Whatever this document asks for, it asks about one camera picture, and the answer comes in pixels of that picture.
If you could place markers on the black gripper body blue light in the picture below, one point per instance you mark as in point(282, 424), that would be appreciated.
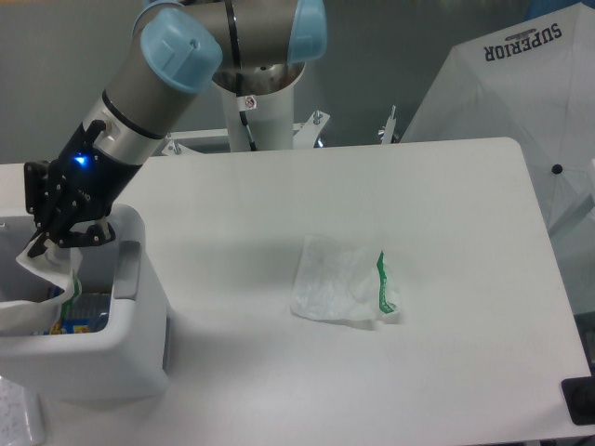
point(84, 181)

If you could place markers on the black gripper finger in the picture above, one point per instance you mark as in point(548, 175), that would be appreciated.
point(98, 233)
point(36, 177)

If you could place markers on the white plastic package barcode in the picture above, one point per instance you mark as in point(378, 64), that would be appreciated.
point(34, 289)

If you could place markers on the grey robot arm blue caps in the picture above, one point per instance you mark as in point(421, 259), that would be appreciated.
point(177, 47)

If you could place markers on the white trash can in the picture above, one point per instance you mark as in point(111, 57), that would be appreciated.
point(124, 360)

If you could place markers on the blue yellow snack wrapper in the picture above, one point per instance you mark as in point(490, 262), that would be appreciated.
point(87, 313)

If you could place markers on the crumpled white bag green stripe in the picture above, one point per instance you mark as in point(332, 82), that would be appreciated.
point(344, 283)

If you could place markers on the metal clamp behind table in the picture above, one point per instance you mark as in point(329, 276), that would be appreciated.
point(387, 133)

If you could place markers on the white umbrella Superior print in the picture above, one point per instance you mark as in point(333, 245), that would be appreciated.
point(532, 82)

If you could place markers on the black device at table corner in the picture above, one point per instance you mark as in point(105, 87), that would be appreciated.
point(579, 397)

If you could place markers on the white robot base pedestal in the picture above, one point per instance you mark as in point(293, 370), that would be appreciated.
point(258, 105)

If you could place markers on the white mounting bracket with bolt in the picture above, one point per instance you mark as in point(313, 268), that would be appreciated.
point(305, 135)

